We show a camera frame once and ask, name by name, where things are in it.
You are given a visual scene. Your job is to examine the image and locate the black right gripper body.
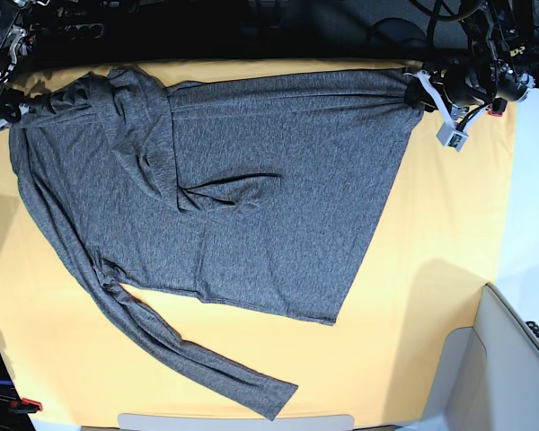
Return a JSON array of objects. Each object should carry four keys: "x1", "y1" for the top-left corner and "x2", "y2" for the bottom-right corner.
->
[{"x1": 0, "y1": 87, "x2": 22, "y2": 124}]

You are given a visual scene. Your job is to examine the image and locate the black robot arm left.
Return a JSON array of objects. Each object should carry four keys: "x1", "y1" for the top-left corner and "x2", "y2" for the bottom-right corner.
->
[{"x1": 411, "y1": 1, "x2": 535, "y2": 110}]

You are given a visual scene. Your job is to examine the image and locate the red black clamp right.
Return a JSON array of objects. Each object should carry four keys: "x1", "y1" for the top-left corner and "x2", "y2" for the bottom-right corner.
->
[{"x1": 489, "y1": 98, "x2": 508, "y2": 118}]

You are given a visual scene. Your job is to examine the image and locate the white plastic bin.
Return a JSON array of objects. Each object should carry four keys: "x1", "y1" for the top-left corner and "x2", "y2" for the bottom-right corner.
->
[{"x1": 418, "y1": 285, "x2": 539, "y2": 431}]

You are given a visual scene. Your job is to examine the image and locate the grey tray edge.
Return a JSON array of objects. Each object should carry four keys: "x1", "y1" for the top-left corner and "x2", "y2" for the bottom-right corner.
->
[{"x1": 118, "y1": 413, "x2": 354, "y2": 431}]

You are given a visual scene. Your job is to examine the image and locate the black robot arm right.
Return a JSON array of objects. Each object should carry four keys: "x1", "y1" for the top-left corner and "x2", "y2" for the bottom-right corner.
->
[{"x1": 0, "y1": 1, "x2": 49, "y2": 124}]

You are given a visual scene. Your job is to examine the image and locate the red black clamp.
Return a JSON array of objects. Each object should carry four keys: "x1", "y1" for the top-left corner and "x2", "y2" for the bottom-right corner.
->
[
  {"x1": 8, "y1": 398, "x2": 42, "y2": 414},
  {"x1": 489, "y1": 98, "x2": 508, "y2": 118}
]

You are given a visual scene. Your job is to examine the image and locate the red black clamp left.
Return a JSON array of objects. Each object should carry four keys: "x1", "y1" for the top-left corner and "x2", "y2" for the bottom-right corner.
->
[{"x1": 8, "y1": 398, "x2": 42, "y2": 414}]

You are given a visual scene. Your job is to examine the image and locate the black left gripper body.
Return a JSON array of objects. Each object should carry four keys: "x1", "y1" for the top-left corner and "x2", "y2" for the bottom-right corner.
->
[{"x1": 438, "y1": 62, "x2": 499, "y2": 108}]

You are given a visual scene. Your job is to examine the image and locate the black round chair base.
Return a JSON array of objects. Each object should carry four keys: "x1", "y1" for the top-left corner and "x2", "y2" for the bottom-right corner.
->
[{"x1": 367, "y1": 18, "x2": 428, "y2": 48}]

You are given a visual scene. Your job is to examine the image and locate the black power strip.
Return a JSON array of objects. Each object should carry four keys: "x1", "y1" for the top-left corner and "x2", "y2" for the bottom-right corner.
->
[{"x1": 57, "y1": 23, "x2": 105, "y2": 40}]

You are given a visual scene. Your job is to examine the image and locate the grey long-sleeve T-shirt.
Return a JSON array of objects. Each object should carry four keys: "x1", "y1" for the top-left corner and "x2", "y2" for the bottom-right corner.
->
[{"x1": 9, "y1": 68, "x2": 421, "y2": 419}]

